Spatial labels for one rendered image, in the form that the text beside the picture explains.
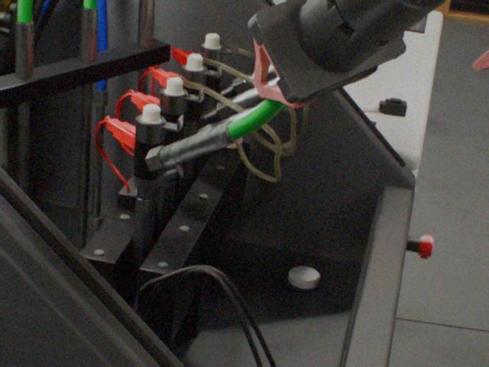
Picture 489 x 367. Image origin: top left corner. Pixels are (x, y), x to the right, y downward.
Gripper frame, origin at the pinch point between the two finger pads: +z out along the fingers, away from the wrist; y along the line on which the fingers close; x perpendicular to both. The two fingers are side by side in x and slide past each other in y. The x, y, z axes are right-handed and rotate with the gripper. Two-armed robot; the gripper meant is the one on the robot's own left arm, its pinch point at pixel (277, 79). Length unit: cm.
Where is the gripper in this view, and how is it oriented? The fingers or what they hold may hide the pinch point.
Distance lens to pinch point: 79.0
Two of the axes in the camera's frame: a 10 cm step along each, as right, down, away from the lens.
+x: 4.5, 8.9, -0.6
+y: -8.0, 3.8, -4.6
